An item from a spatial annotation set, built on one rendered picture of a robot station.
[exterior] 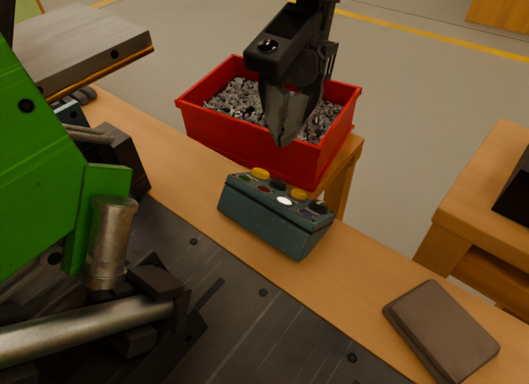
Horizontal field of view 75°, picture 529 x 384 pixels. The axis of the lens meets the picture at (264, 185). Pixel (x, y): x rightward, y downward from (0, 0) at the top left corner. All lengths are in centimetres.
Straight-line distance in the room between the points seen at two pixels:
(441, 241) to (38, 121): 63
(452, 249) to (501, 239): 9
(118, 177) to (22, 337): 14
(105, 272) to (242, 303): 19
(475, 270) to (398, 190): 114
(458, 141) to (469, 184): 154
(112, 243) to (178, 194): 26
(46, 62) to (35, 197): 19
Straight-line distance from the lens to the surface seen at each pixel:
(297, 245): 46
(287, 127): 50
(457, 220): 65
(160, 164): 62
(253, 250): 49
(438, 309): 45
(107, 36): 49
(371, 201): 176
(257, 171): 52
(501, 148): 82
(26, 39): 53
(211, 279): 47
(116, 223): 32
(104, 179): 34
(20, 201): 32
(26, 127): 31
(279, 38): 42
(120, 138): 52
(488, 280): 76
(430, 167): 202
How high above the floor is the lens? 131
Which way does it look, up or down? 48 degrees down
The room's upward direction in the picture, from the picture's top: 2 degrees counter-clockwise
